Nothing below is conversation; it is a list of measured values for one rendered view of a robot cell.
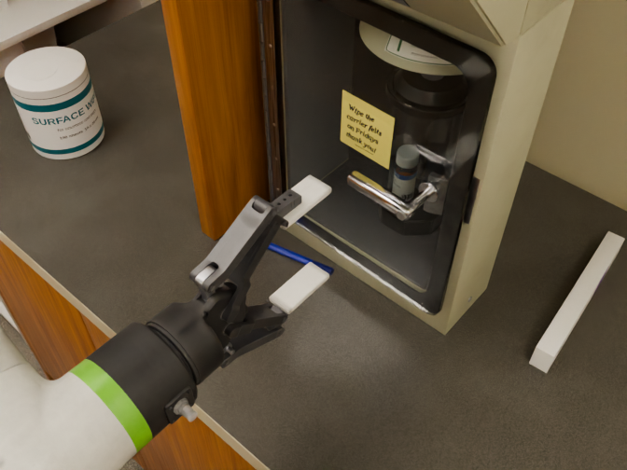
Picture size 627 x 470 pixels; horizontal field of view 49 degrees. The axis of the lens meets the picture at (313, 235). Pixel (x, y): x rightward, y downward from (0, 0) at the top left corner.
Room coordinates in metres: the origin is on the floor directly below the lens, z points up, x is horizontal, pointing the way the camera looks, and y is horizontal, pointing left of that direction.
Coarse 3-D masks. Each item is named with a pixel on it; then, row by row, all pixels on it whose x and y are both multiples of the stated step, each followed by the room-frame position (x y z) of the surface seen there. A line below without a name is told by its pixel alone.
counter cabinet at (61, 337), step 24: (0, 240) 0.85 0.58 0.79; (0, 264) 0.91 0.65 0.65; (24, 264) 0.80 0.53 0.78; (0, 288) 0.98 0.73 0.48; (24, 288) 0.85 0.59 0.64; (48, 288) 0.76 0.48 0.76; (24, 312) 0.91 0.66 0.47; (48, 312) 0.80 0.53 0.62; (72, 312) 0.71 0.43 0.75; (24, 336) 0.99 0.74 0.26; (48, 336) 0.86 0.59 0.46; (72, 336) 0.75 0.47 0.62; (96, 336) 0.67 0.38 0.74; (48, 360) 0.93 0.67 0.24; (72, 360) 0.80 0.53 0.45; (168, 432) 0.57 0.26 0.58; (192, 432) 0.51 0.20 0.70; (144, 456) 0.68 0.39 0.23; (168, 456) 0.59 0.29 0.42; (192, 456) 0.53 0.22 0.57; (216, 456) 0.47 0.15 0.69; (240, 456) 0.43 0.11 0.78
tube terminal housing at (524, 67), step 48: (384, 0) 0.63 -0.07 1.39; (528, 0) 0.54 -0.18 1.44; (480, 48) 0.56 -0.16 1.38; (528, 48) 0.56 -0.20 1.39; (528, 96) 0.58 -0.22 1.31; (528, 144) 0.61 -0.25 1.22; (480, 192) 0.54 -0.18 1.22; (480, 240) 0.56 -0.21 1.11; (384, 288) 0.61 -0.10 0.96; (480, 288) 0.60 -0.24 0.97
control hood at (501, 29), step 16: (416, 0) 0.55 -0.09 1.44; (432, 0) 0.52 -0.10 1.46; (448, 0) 0.49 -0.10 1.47; (464, 0) 0.47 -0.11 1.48; (480, 0) 0.47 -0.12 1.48; (496, 0) 0.49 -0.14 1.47; (512, 0) 0.51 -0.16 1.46; (432, 16) 0.56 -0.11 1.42; (448, 16) 0.53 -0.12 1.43; (464, 16) 0.50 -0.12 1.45; (480, 16) 0.48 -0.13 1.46; (496, 16) 0.49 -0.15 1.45; (512, 16) 0.52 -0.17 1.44; (480, 32) 0.52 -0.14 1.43; (496, 32) 0.50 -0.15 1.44; (512, 32) 0.52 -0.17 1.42
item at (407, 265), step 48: (288, 0) 0.70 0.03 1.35; (336, 0) 0.66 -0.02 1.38; (288, 48) 0.71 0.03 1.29; (336, 48) 0.65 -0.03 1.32; (384, 48) 0.61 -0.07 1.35; (432, 48) 0.57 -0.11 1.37; (288, 96) 0.71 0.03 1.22; (336, 96) 0.65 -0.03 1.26; (384, 96) 0.61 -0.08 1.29; (432, 96) 0.57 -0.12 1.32; (480, 96) 0.53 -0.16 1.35; (288, 144) 0.71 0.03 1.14; (336, 144) 0.65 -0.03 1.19; (432, 144) 0.56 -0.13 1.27; (480, 144) 0.53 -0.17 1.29; (336, 192) 0.65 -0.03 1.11; (336, 240) 0.65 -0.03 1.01; (384, 240) 0.59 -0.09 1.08; (432, 240) 0.55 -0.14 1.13; (432, 288) 0.54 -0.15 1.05
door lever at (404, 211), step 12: (348, 180) 0.57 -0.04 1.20; (360, 180) 0.57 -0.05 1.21; (360, 192) 0.56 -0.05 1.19; (372, 192) 0.55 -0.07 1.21; (384, 192) 0.55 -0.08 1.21; (420, 192) 0.55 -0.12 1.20; (432, 192) 0.55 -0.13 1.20; (384, 204) 0.54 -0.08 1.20; (396, 204) 0.53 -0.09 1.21; (408, 204) 0.53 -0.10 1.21; (420, 204) 0.53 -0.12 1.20; (408, 216) 0.52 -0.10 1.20
